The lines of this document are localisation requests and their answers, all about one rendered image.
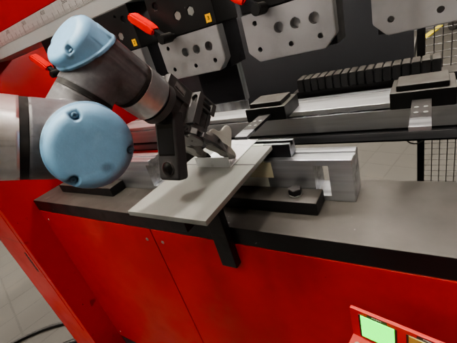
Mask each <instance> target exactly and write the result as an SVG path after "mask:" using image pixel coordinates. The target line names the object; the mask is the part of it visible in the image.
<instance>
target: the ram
mask: <svg viewBox="0 0 457 343"><path fill-rule="evenodd" d="M55 1H56V0H0V32H2V31H4V30H6V29H7V28H9V27H11V26H12V25H14V24H16V23H17V22H20V21H21V20H23V19H25V18H26V17H28V16H30V15H31V14H34V13H35V12H37V11H39V10H40V9H42V8H44V7H46V6H47V5H50V4H51V3H53V2H55ZM140 1H144V0H92V1H90V2H88V3H86V4H85V5H83V6H81V7H79V8H77V9H75V10H73V11H71V12H69V13H67V14H65V15H63V16H61V17H59V18H57V19H55V20H53V21H51V22H49V23H47V24H45V25H43V26H41V27H39V28H37V29H35V30H33V31H31V32H30V33H27V34H26V35H23V36H22V37H19V38H18V39H15V40H14V41H12V42H10V43H8V44H6V45H4V46H2V47H0V62H4V61H9V60H13V59H15V58H18V57H20V56H22V55H24V54H27V53H29V52H32V51H34V50H36V49H38V48H41V47H43V45H42V43H41V42H42V41H44V40H45V39H48V38H50V37H52V36H54V34H55V33H56V31H57V30H58V28H59V27H60V26H61V25H62V24H63V23H64V22H65V21H66V20H67V19H69V18H71V17H72V16H75V15H80V14H81V15H85V16H87V17H89V18H91V19H92V18H94V17H97V16H99V15H101V14H104V13H106V12H108V11H110V10H112V9H114V8H116V7H119V6H121V5H124V4H125V3H134V2H140Z"/></svg>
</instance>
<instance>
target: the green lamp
mask: <svg viewBox="0 0 457 343"><path fill-rule="evenodd" d="M360 322H361V328H362V336H364V337H366V338H368V339H370V340H373V341H375V342H377V343H395V339H394V329H391V328H389V327H387V326H385V325H382V324H380V323H377V322H375V321H372V320H371V319H368V318H365V317H363V316H360Z"/></svg>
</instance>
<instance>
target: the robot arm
mask: <svg viewBox="0 0 457 343"><path fill-rule="evenodd" d="M48 60H49V61H50V62H51V64H53V65H54V66H56V68H57V69H58V70H59V73H58V75H57V78H56V80H55V81H54V84H53V85H52V87H51V89H50V91H49V92H48V94H47V95H46V98H41V97H24V96H18V95H10V94H3V93H0V181H5V180H20V179H21V180H53V179H58V180H60V181H62V182H64V183H67V184H69V185H71V186H75V187H78V188H82V189H95V188H99V187H102V186H106V185H108V184H111V183H112V182H114V181H115V180H117V179H118V178H119V177H121V175H123V173H124V172H125V171H126V169H127V168H128V166H129V165H130V163H131V160H132V157H133V151H134V143H133V136H132V134H131V131H130V129H129V127H128V126H127V124H126V123H125V122H124V121H123V119H121V117H119V115H117V114H116V113H115V112H113V111H112V109H113V106H114V104H116V105H118V106H119V107H121V108H123V109H124V110H126V111H127V112H129V113H131V114H132V115H134V116H136V117H137V118H139V119H141V120H144V121H146V122H147V123H149V124H155V127H156V141H157V148H158V162H159V169H160V178H161V179H162V180H184V179H187V177H188V169H187V160H186V153H189V154H191V155H193V156H195V157H198V158H199V157H211V156H210V155H209V154H208V153H207V152H205V151H204V150H203V149H202V148H201V146H202V145H203V143H204V144H206V149H208V150H210V151H213V152H216V153H218V154H219V155H220V156H222V157H228V159H229V160H230V159H235V158H236V154H235V152H234V150H233V149H232V147H231V134H232V131H231V128H230V127H229V126H228V125H225V126H223V128H222V129H221V130H220V131H217V130H215V129H210V130H209V131H208V132H207V127H208V126H209V122H210V119H211V116H212V117H214V115H215V111H216V105H215V104H214V103H212V102H211V101H210V100H209V99H208V98H207V97H206V96H205V95H204V94H203V93H202V92H201V91H199V92H195V93H193V92H192V91H191V90H190V89H188V88H187V87H186V86H185V85H184V84H182V83H181V82H180V81H179V80H178V79H177V78H176V77H175V76H174V75H173V74H172V73H168V74H166V75H165V76H161V75H160V74H159V73H157V72H156V71H155V70H153V69H152V68H151V67H150V66H149V65H147V64H146V63H144V62H143V61H142V60H141V59H140V58H139V57H138V56H137V55H135V54H134V53H133V52H131V51H130V50H129V49H128V48H127V47H126V46H125V45H124V44H122V43H121V42H120V41H119V40H117V39H116V36H115V35H114V34H113V33H110V32H109V31H107V30H106V29H104V28H103V27H102V26H101V25H100V24H98V23H97V22H95V21H94V20H92V19H91V18H89V17H87V16H85V15H81V14H80V15H75V16H72V17H71V18H69V19H67V20H66V21H65V22H64V23H63V24H62V25H61V26H60V27H59V28H58V30H57V31H56V33H55V34H54V36H53V38H52V39H51V44H50V46H49V47H48ZM204 99H205V100H207V101H208V102H209V103H210V104H211V107H210V106H209V105H208V104H206V103H205V102H204ZM210 115H211V116H210Z"/></svg>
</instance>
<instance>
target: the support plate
mask: <svg viewBox="0 0 457 343"><path fill-rule="evenodd" d="M272 150H273V149H272V146H252V147H251V148H250V149H249V150H248V151H247V152H246V153H245V154H244V155H243V156H242V157H241V158H240V159H239V160H238V161H237V162H236V163H235V164H255V165H233V166H232V167H197V165H187V169H188V177H187V179H184V180H165V181H164V182H163V183H162V184H160V185H159V186H158V187H156V188H155V189H154V190H153V191H152V192H151V193H149V194H148V195H147V196H145V197H144V198H143V199H142V200H141V201H140V202H138V203H137V204H136V205H134V206H133V207H132V208H131V209H130V210H129V211H128V213H129V215H131V216H140V217H146V218H155V219H160V220H165V221H174V222H179V223H188V224H193V225H203V226H208V224H210V223H211V221H212V220H213V219H214V218H215V216H216V215H217V214H218V213H219V211H221V209H223V207H224V206H225V205H226V203H227V202H228V201H229V200H230V199H231V197H232V196H233V195H234V194H235V193H236V192H237V191H238V190H239V188H240V187H241V186H242V184H243V183H244V182H245V181H246V180H247V179H248V178H249V177H250V175H251V174H252V173H253V172H254V170H255V169H256V168H257V167H258V166H259V165H260V164H261V163H262V161H263V160H264V159H265V158H266V156H267V155H268V154H269V153H270V152H271V151H272Z"/></svg>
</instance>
